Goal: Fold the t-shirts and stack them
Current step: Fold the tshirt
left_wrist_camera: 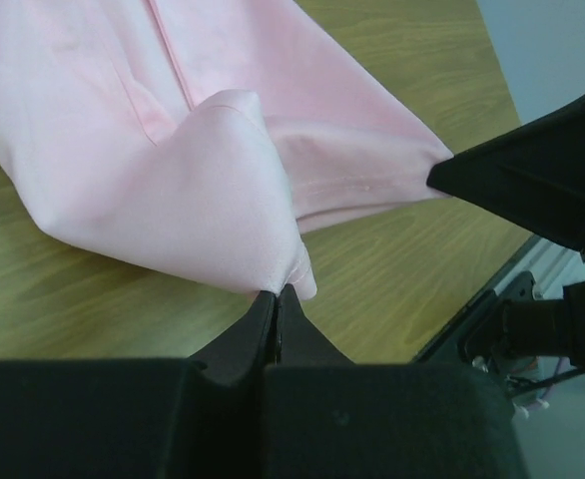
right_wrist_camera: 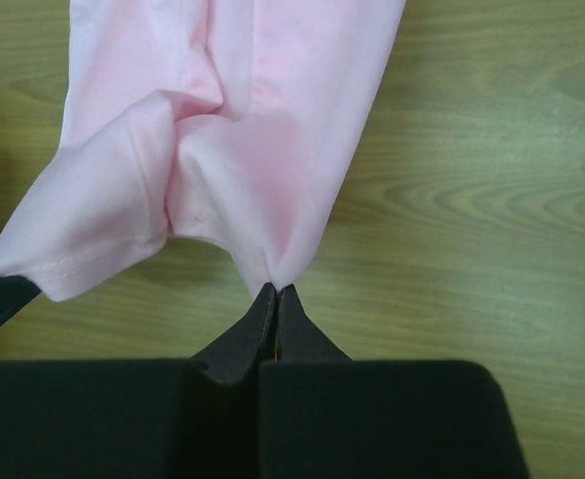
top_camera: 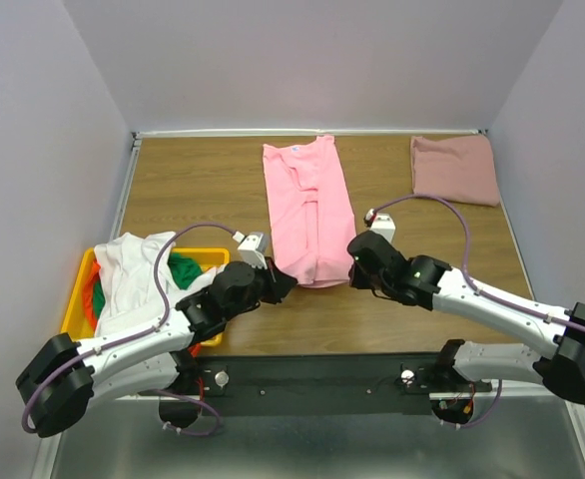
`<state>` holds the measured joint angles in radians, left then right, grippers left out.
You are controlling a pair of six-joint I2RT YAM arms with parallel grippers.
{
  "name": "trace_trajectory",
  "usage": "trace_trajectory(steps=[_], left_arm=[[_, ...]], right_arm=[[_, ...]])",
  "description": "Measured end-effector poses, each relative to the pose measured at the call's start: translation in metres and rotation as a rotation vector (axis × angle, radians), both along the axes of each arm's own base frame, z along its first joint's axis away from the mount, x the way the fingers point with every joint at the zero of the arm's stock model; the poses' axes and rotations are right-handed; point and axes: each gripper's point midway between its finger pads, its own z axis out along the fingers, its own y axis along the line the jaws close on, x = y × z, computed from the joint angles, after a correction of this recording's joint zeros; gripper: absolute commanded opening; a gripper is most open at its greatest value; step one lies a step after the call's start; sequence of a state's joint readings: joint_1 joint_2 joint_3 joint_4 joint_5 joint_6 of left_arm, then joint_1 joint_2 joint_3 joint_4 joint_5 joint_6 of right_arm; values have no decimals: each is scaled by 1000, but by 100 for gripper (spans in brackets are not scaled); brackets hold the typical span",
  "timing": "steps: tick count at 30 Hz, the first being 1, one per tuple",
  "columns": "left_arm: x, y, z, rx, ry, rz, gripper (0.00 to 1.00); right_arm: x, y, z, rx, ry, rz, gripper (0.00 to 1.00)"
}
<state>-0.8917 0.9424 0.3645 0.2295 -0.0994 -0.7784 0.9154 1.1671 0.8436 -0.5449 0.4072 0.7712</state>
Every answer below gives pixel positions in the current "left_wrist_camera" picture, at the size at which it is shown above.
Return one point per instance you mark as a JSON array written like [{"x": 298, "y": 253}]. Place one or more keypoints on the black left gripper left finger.
[{"x": 194, "y": 417}]

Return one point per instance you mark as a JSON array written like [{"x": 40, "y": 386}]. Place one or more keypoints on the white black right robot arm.
[{"x": 526, "y": 327}]

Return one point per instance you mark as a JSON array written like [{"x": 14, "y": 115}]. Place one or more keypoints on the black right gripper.
[{"x": 533, "y": 176}]

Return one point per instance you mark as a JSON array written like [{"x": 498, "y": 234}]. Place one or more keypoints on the light pink t-shirt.
[{"x": 199, "y": 138}]

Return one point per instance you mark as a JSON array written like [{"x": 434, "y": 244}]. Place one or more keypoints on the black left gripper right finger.
[{"x": 326, "y": 417}]

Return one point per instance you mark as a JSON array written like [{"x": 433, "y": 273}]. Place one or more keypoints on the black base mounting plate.
[{"x": 538, "y": 259}]

